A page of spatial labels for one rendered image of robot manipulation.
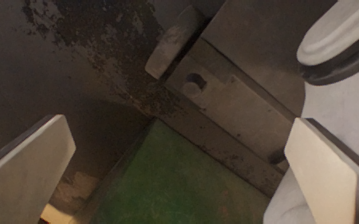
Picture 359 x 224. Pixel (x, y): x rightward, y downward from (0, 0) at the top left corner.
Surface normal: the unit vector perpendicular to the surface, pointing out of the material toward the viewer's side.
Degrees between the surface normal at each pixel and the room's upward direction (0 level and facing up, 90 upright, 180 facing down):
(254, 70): 0
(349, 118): 90
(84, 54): 0
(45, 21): 0
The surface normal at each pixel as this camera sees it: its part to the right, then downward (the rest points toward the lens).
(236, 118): -0.24, 0.53
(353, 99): -0.80, -0.59
